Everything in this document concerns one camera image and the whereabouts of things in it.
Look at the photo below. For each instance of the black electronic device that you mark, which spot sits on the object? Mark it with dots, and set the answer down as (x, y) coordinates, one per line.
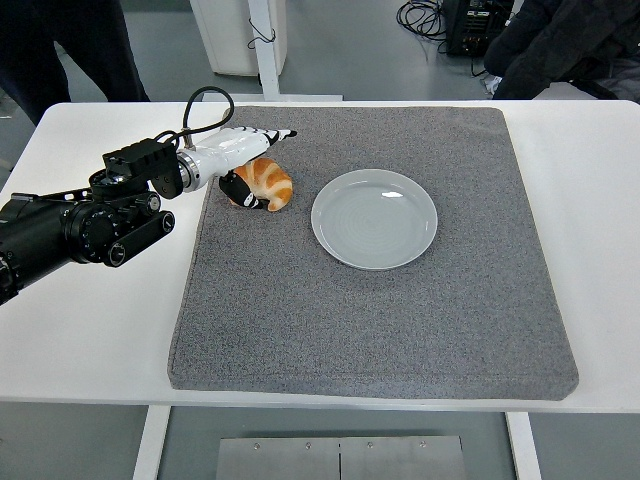
(477, 27)

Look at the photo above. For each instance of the golden croissant bread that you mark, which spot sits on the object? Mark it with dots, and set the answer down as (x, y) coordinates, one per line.
(272, 180)

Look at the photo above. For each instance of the white table leg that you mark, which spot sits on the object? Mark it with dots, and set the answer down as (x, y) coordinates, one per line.
(524, 447)
(150, 442)

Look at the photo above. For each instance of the white stand post with base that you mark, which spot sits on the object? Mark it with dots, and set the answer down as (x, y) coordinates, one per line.
(267, 65)

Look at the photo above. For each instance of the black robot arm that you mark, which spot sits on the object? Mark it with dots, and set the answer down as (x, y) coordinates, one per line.
(75, 230)

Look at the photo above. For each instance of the grey felt mat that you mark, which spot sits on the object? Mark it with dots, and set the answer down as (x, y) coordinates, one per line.
(370, 310)

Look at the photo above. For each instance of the light grey round plate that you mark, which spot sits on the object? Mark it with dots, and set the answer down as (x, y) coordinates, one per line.
(374, 219)

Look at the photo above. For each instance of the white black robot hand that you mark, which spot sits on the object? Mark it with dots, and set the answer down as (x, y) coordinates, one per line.
(230, 147)

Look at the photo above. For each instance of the black jacket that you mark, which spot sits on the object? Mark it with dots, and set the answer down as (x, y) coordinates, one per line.
(560, 45)

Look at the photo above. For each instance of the person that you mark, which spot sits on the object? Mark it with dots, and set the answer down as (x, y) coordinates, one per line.
(45, 40)

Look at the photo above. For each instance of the white cabinet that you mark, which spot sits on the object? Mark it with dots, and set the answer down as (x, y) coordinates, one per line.
(225, 40)

